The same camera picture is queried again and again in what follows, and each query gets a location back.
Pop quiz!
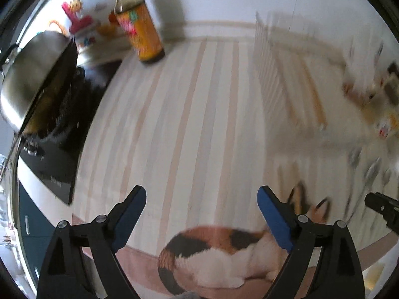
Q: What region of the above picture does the steel wok lid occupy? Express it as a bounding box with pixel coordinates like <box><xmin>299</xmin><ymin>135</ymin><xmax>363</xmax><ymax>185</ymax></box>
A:
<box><xmin>0</xmin><ymin>31</ymin><xmax>78</xmax><ymax>134</ymax></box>

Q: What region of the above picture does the soy sauce bottle orange label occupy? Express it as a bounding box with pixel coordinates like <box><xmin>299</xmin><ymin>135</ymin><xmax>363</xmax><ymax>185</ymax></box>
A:
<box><xmin>107</xmin><ymin>0</ymin><xmax>166</xmax><ymax>64</ymax></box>

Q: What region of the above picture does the bundle of wooden chopsticks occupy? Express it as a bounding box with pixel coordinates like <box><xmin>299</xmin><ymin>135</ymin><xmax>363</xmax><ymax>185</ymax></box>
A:
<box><xmin>301</xmin><ymin>62</ymin><xmax>328</xmax><ymax>131</ymax></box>

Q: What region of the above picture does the yellow and white packet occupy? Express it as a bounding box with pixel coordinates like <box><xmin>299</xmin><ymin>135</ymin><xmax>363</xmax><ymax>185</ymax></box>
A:
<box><xmin>374</xmin><ymin>115</ymin><xmax>398</xmax><ymax>141</ymax></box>

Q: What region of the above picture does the black glass gas stove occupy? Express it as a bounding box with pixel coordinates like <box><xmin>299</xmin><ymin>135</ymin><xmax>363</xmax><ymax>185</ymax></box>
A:
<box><xmin>19</xmin><ymin>59</ymin><xmax>123</xmax><ymax>206</ymax></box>

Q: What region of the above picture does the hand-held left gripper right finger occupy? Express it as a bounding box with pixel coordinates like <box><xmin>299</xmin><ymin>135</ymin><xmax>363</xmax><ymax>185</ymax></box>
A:
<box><xmin>257</xmin><ymin>186</ymin><xmax>366</xmax><ymax>299</ymax></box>

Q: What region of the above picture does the clear plastic basket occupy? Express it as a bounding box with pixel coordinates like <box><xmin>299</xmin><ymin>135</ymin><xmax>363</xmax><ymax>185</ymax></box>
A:
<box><xmin>254</xmin><ymin>11</ymin><xmax>375</xmax><ymax>153</ymax></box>

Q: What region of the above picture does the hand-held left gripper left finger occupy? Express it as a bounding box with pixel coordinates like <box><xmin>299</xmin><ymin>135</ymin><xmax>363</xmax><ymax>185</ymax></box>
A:
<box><xmin>37</xmin><ymin>186</ymin><xmax>147</xmax><ymax>299</ymax></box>

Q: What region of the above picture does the white plastic salt bag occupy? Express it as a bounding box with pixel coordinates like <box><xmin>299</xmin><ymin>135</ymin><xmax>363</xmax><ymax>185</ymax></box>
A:
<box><xmin>344</xmin><ymin>34</ymin><xmax>387</xmax><ymax>100</ymax></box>

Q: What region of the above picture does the colourful cartoon wall sticker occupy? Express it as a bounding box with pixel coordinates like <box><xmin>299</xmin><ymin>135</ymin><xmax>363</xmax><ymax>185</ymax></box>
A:
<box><xmin>48</xmin><ymin>0</ymin><xmax>131</xmax><ymax>53</ymax></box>

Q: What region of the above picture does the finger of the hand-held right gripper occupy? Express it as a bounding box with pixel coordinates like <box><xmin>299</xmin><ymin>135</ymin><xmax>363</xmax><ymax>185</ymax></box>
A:
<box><xmin>364</xmin><ymin>192</ymin><xmax>399</xmax><ymax>235</ymax></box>

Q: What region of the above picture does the black wok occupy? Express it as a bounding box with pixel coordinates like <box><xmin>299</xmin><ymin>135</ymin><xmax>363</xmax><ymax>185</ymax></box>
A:
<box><xmin>19</xmin><ymin>40</ymin><xmax>86</xmax><ymax>142</ymax></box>

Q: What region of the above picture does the teal cabinet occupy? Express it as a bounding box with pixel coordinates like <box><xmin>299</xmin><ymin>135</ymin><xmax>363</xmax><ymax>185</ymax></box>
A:
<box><xmin>17</xmin><ymin>179</ymin><xmax>64</xmax><ymax>276</ymax></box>

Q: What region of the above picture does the steel spoon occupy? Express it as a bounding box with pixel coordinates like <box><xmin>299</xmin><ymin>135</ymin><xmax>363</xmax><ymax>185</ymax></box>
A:
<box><xmin>343</xmin><ymin>148</ymin><xmax>364</xmax><ymax>219</ymax></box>
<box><xmin>358</xmin><ymin>159</ymin><xmax>382</xmax><ymax>200</ymax></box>
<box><xmin>379</xmin><ymin>166</ymin><xmax>399</xmax><ymax>194</ymax></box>

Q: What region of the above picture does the striped cat print table mat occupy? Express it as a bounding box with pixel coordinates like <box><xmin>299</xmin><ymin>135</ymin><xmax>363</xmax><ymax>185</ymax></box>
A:
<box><xmin>70</xmin><ymin>20</ymin><xmax>399</xmax><ymax>299</ymax></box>

